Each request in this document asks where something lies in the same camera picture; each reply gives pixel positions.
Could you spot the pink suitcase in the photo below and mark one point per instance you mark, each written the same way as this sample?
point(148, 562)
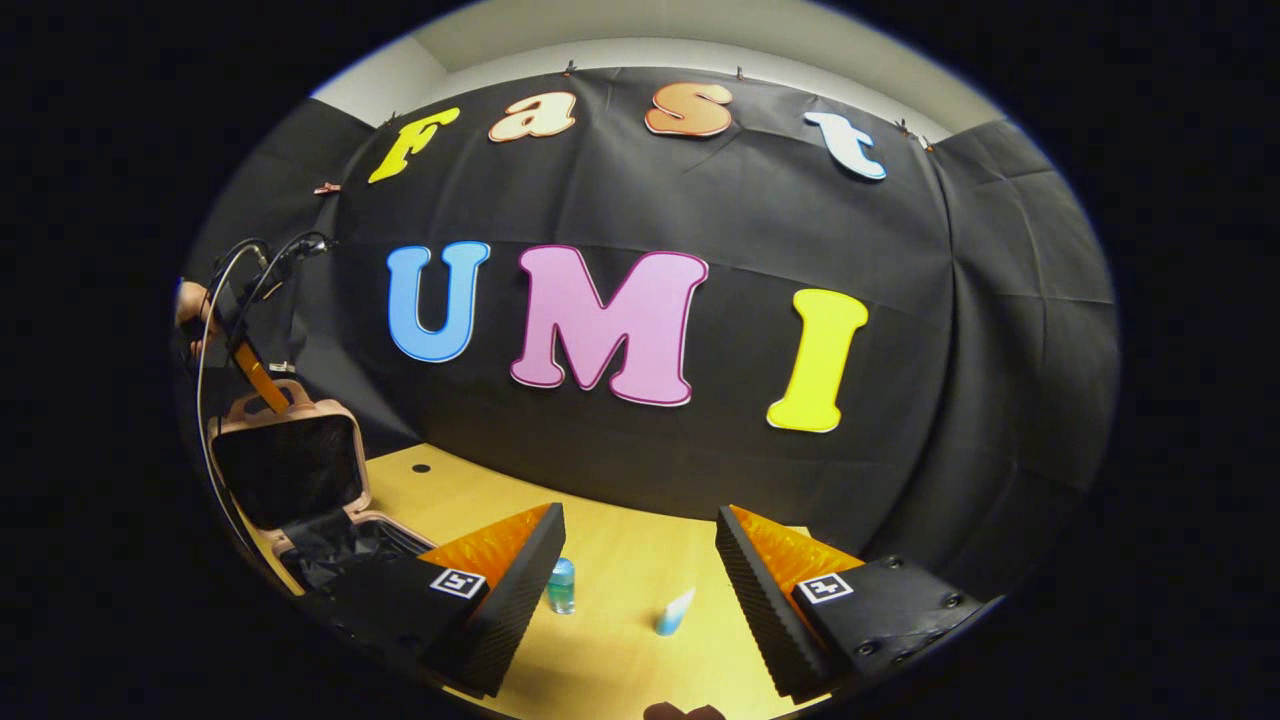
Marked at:
point(290, 470)

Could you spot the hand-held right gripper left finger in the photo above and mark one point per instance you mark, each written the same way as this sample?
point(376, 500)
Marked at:
point(515, 600)

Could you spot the black backdrop cloth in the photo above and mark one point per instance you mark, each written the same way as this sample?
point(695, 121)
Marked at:
point(750, 200)

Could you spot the blue white skin care tube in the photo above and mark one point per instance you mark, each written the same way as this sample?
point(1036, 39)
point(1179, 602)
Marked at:
point(672, 618)

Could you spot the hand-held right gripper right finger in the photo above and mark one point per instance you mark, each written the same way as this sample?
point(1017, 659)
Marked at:
point(760, 610)

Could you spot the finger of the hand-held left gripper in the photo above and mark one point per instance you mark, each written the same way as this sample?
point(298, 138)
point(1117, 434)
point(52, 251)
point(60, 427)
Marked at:
point(262, 380)

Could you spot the blue skin care bottle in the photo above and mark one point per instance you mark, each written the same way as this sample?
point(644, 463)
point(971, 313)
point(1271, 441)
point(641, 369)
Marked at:
point(561, 590)

